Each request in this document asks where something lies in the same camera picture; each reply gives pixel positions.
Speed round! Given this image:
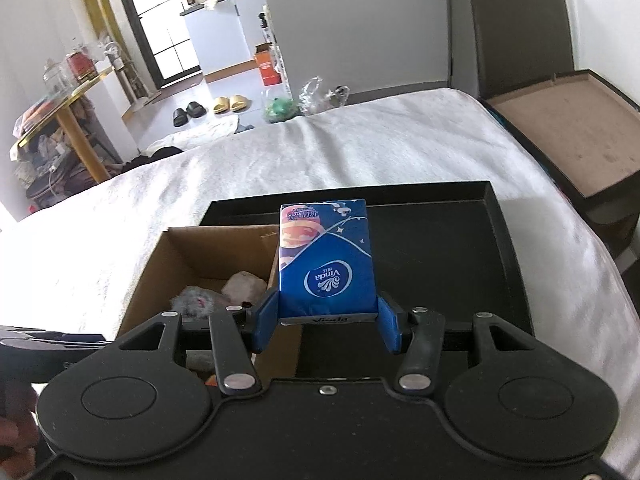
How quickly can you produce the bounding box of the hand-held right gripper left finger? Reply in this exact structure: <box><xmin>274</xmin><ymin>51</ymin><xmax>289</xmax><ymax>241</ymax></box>
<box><xmin>116</xmin><ymin>287</ymin><xmax>282</xmax><ymax>396</ymax></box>

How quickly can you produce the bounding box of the brown cardboard box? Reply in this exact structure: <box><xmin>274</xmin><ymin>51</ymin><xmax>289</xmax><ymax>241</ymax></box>
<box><xmin>116</xmin><ymin>225</ymin><xmax>303</xmax><ymax>386</ymax></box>

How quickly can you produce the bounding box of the pile of bags and clutter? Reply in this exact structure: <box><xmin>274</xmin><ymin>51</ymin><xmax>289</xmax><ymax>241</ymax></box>
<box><xmin>10</xmin><ymin>125</ymin><xmax>117</xmax><ymax>211</ymax></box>

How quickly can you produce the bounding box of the pink beige soft toy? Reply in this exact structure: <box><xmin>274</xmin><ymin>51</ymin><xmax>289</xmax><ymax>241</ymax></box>
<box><xmin>221</xmin><ymin>270</ymin><xmax>269</xmax><ymax>307</ymax></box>

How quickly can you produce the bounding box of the person's left hand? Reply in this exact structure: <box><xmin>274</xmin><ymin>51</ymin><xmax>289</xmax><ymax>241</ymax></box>
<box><xmin>0</xmin><ymin>380</ymin><xmax>42</xmax><ymax>463</ymax></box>

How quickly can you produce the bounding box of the dark brown headboard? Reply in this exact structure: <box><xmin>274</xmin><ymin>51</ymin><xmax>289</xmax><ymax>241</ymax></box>
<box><xmin>465</xmin><ymin>0</ymin><xmax>576</xmax><ymax>99</ymax></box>

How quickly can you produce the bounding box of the green plastic bag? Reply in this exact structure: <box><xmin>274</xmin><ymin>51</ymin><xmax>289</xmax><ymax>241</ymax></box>
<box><xmin>263</xmin><ymin>96</ymin><xmax>300</xmax><ymax>124</ymax></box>

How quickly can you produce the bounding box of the dark clothing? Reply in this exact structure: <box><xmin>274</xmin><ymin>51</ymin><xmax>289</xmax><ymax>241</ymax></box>
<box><xmin>125</xmin><ymin>146</ymin><xmax>184</xmax><ymax>171</ymax></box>

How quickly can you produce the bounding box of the black tray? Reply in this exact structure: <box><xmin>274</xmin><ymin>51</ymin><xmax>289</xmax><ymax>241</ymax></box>
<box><xmin>200</xmin><ymin>181</ymin><xmax>536</xmax><ymax>381</ymax></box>

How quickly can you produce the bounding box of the white kitchen counter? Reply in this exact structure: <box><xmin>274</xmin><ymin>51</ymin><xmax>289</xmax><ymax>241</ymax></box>
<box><xmin>181</xmin><ymin>0</ymin><xmax>274</xmax><ymax>81</ymax></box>

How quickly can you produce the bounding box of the glass jar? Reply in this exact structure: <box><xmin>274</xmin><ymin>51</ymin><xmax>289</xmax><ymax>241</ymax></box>
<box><xmin>42</xmin><ymin>60</ymin><xmax>76</xmax><ymax>94</ymax></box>

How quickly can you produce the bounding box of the red tin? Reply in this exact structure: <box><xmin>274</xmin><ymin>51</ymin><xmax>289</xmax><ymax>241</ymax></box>
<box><xmin>66</xmin><ymin>50</ymin><xmax>99</xmax><ymax>84</ymax></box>

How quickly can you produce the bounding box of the brown bedside cabinet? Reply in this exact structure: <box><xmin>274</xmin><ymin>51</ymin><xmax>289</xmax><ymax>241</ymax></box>
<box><xmin>482</xmin><ymin>71</ymin><xmax>640</xmax><ymax>257</ymax></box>

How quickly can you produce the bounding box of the white floor towel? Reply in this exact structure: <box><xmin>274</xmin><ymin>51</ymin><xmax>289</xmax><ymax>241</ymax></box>
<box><xmin>145</xmin><ymin>115</ymin><xmax>241</xmax><ymax>154</ymax></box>

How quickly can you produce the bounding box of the dark framed glass door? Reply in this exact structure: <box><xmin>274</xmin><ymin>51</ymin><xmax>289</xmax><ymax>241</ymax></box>
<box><xmin>112</xmin><ymin>0</ymin><xmax>204</xmax><ymax>89</ymax></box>

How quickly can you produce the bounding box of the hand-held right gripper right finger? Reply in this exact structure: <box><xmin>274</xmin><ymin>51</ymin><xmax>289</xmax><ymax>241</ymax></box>
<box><xmin>377</xmin><ymin>291</ymin><xmax>541</xmax><ymax>395</ymax></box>

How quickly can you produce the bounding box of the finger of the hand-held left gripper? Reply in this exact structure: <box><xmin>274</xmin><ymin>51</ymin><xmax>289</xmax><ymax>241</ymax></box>
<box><xmin>0</xmin><ymin>325</ymin><xmax>107</xmax><ymax>349</ymax></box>

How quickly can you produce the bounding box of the wooden table with clutter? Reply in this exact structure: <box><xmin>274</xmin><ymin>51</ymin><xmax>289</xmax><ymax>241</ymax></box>
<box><xmin>10</xmin><ymin>67</ymin><xmax>117</xmax><ymax>184</ymax></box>

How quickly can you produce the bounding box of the grey plush toy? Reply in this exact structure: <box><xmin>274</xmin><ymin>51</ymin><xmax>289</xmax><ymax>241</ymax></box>
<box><xmin>170</xmin><ymin>285</ymin><xmax>229</xmax><ymax>319</ymax></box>

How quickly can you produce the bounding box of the clear plastic bag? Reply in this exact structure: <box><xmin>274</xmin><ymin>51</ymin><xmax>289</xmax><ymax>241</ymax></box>
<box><xmin>298</xmin><ymin>77</ymin><xmax>351</xmax><ymax>114</ymax></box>

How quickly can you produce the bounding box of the blue tissue pack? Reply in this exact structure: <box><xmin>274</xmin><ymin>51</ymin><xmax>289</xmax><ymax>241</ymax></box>
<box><xmin>276</xmin><ymin>199</ymin><xmax>379</xmax><ymax>326</ymax></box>

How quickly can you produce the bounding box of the orange cardboard box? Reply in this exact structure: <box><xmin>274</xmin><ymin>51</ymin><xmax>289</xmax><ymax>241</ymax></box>
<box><xmin>253</xmin><ymin>44</ymin><xmax>284</xmax><ymax>86</ymax></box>

